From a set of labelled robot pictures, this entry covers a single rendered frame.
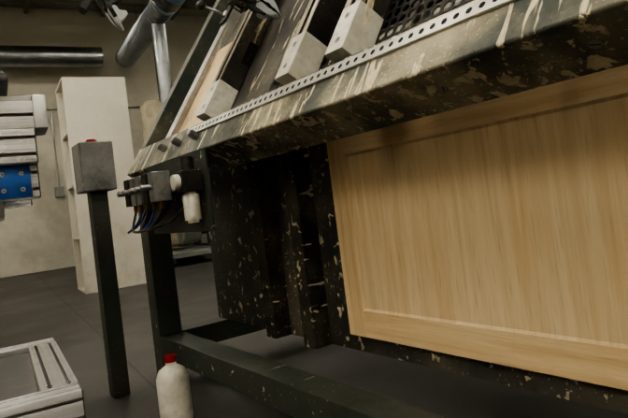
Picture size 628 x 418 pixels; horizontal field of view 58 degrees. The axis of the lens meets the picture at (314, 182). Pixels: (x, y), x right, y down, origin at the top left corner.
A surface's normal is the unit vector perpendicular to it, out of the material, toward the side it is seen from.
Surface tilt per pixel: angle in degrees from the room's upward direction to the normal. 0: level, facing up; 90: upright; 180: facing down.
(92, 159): 90
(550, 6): 57
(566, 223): 90
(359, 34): 90
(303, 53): 90
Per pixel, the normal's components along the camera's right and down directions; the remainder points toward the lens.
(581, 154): -0.81, 0.09
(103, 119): 0.48, -0.08
